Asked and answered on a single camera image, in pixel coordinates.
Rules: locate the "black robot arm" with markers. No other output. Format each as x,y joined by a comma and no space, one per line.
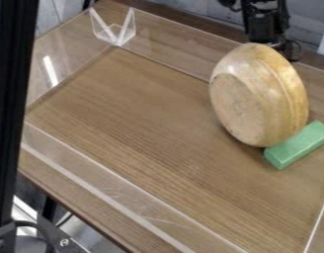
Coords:
265,21

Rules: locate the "black table leg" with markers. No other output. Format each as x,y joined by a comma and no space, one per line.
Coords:
49,209

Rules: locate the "clear acrylic corner bracket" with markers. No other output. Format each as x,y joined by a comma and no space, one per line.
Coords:
114,34

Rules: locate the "black metal bracket with screw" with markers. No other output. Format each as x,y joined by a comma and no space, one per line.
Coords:
58,241

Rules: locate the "wooden brown bowl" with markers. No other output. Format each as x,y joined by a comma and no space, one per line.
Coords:
257,95

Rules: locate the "clear acrylic tray wall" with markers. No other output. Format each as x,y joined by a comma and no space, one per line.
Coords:
123,146

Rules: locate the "green rectangular block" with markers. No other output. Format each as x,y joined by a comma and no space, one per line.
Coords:
288,151

